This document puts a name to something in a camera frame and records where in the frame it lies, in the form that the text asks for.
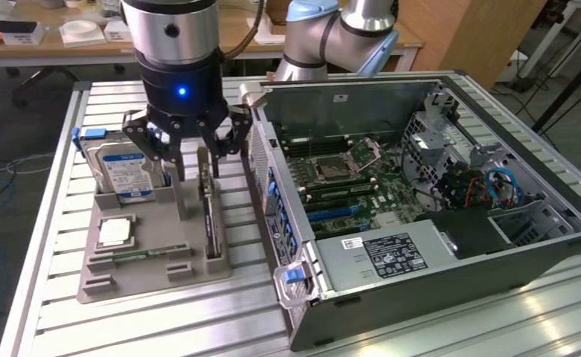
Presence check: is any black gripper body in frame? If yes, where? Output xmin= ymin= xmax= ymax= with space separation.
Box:
xmin=134 ymin=47 xmax=232 ymax=140

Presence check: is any graphics card with metal bracket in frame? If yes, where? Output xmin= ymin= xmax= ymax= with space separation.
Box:
xmin=196 ymin=146 xmax=225 ymax=260

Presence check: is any hard disk in blue caddy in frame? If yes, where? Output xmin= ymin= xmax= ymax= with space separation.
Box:
xmin=70 ymin=126 xmax=169 ymax=205

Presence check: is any white labelled box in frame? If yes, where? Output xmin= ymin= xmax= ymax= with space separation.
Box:
xmin=104 ymin=19 xmax=134 ymax=43

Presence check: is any CPU socket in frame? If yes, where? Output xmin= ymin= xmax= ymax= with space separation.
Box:
xmin=312 ymin=153 xmax=357 ymax=184

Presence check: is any office chair base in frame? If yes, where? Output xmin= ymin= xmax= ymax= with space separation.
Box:
xmin=6 ymin=65 xmax=81 ymax=109

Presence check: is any white paper stack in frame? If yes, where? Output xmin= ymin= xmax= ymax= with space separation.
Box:
xmin=246 ymin=16 xmax=289 ymax=47

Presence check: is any white round tape dispenser box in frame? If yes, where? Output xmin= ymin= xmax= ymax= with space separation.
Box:
xmin=59 ymin=20 xmax=109 ymax=48

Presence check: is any metal socket cover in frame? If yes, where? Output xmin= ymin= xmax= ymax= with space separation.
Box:
xmin=346 ymin=138 xmax=387 ymax=167

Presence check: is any wooden desk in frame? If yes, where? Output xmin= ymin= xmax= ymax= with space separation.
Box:
xmin=0 ymin=0 xmax=427 ymax=68

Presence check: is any installed black RAM stick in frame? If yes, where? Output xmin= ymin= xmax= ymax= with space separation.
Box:
xmin=309 ymin=181 xmax=377 ymax=199

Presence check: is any silver CPU chip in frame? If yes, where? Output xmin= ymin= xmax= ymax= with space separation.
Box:
xmin=96 ymin=219 xmax=136 ymax=248

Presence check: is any grey parts rack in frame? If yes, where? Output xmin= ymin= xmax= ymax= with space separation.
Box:
xmin=75 ymin=147 xmax=234 ymax=304

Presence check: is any blue expansion slot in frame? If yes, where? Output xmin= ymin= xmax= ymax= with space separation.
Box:
xmin=306 ymin=205 xmax=367 ymax=221

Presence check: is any green RAM stick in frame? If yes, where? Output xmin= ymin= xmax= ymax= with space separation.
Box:
xmin=94 ymin=246 xmax=190 ymax=262

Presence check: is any white box with black lid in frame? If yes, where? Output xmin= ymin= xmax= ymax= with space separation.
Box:
xmin=0 ymin=20 xmax=46 ymax=47

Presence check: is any perforated metal disk bay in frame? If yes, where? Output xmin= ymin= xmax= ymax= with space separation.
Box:
xmin=401 ymin=109 xmax=476 ymax=176

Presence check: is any grey power supply unit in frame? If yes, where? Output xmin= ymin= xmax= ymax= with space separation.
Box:
xmin=314 ymin=219 xmax=459 ymax=293

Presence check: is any wooden cabinet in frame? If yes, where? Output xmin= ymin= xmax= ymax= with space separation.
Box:
xmin=413 ymin=0 xmax=551 ymax=91

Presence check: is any black open PC case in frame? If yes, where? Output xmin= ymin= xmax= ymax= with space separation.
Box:
xmin=238 ymin=70 xmax=581 ymax=353

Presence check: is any black tripod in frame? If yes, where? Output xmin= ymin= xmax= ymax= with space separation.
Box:
xmin=531 ymin=0 xmax=581 ymax=135

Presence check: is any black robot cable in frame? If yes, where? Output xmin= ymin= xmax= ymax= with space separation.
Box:
xmin=220 ymin=0 xmax=270 ymax=60

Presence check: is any blue wire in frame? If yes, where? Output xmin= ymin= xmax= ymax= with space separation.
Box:
xmin=485 ymin=167 xmax=523 ymax=208

